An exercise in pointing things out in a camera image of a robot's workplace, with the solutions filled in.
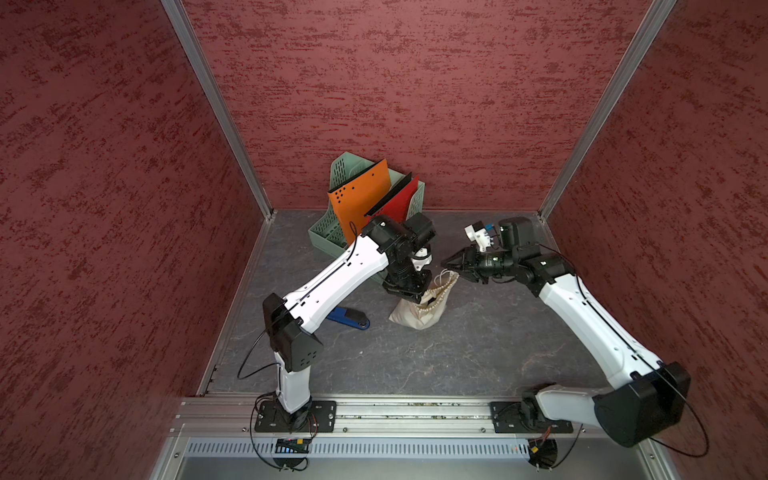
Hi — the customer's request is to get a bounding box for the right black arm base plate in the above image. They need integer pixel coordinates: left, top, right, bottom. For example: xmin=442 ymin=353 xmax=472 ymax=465
xmin=489 ymin=401 xmax=574 ymax=434

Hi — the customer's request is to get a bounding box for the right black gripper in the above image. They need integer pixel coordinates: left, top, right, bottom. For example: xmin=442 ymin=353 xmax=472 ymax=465
xmin=441 ymin=242 xmax=517 ymax=282

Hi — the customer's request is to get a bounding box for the blue black stapler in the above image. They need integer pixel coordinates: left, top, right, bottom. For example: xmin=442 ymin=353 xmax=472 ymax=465
xmin=326 ymin=307 xmax=370 ymax=330

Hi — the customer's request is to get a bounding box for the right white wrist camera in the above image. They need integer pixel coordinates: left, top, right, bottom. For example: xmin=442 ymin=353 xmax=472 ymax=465
xmin=464 ymin=221 xmax=496 ymax=253

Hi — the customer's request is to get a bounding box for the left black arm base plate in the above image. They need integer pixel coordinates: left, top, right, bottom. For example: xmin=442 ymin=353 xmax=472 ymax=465
xmin=253 ymin=400 xmax=337 ymax=434

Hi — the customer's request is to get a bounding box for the red folder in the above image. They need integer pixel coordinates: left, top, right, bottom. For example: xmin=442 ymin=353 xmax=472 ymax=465
xmin=364 ymin=173 xmax=418 ymax=223

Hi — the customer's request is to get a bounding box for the right aluminium corner post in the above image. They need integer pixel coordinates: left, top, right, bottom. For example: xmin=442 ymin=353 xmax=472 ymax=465
xmin=538 ymin=0 xmax=676 ymax=223

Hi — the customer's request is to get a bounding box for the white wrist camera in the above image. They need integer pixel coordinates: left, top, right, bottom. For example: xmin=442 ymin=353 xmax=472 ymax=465
xmin=464 ymin=221 xmax=496 ymax=253
xmin=411 ymin=246 xmax=432 ymax=272

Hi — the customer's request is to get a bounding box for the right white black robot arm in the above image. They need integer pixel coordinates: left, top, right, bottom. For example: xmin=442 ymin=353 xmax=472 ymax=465
xmin=441 ymin=217 xmax=691 ymax=447

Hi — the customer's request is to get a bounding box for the orange folder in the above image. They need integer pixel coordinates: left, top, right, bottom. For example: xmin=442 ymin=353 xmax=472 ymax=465
xmin=328 ymin=152 xmax=391 ymax=245

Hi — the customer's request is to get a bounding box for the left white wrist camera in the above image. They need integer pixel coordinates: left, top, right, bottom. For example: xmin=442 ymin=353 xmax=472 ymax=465
xmin=411 ymin=246 xmax=432 ymax=272

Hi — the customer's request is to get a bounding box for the left aluminium corner post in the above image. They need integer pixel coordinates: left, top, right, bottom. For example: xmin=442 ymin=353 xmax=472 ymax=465
xmin=161 ymin=0 xmax=274 ymax=222

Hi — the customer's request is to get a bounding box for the aluminium corner post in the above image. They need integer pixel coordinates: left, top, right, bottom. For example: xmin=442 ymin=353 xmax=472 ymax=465
xmin=161 ymin=0 xmax=274 ymax=222
xmin=538 ymin=0 xmax=676 ymax=223

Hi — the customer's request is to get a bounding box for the beige drawstring cloth bag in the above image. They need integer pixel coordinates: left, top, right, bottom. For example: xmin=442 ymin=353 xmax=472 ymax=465
xmin=388 ymin=269 xmax=459 ymax=331

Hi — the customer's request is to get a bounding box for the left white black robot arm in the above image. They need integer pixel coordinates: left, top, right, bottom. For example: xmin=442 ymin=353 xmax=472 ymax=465
xmin=263 ymin=213 xmax=436 ymax=417

